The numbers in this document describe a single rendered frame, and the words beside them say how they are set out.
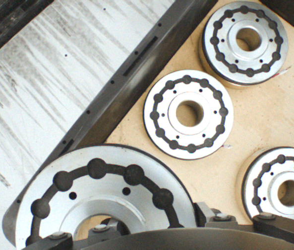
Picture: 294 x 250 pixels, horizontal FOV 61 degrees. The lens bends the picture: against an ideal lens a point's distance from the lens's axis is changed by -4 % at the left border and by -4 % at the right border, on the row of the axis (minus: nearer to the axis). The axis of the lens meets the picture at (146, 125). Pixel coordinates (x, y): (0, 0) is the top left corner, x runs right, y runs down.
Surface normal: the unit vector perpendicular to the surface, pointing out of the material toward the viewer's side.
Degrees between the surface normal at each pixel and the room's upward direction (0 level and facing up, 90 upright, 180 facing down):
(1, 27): 90
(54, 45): 0
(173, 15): 0
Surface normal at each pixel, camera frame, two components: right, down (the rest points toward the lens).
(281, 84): -0.02, -0.07
